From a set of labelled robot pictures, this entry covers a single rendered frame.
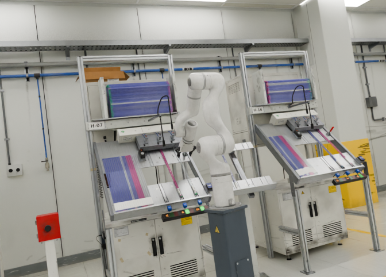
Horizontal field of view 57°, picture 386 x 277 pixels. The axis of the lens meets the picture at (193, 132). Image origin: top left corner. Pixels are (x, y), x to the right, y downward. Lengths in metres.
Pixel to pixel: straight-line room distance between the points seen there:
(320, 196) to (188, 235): 1.31
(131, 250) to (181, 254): 0.39
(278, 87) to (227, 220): 1.75
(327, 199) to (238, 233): 1.57
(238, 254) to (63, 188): 2.61
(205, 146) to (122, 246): 1.07
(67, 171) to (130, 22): 1.98
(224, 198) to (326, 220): 1.63
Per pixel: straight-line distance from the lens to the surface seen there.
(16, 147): 4.27
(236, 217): 2.07
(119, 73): 3.24
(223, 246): 2.08
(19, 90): 4.35
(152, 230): 2.72
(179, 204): 2.43
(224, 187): 2.04
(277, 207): 3.20
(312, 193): 3.38
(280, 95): 3.43
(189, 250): 2.84
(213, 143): 2.01
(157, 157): 2.72
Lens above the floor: 1.04
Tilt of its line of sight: 3 degrees up
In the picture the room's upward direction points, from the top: 8 degrees counter-clockwise
